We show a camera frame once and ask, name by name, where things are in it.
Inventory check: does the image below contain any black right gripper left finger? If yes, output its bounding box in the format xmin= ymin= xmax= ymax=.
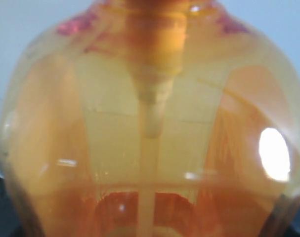
xmin=0 ymin=168 xmax=25 ymax=237

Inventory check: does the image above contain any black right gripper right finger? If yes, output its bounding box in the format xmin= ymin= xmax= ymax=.
xmin=285 ymin=196 xmax=300 ymax=237

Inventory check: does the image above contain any orange dish soap pump bottle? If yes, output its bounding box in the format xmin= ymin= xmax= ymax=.
xmin=0 ymin=0 xmax=300 ymax=237

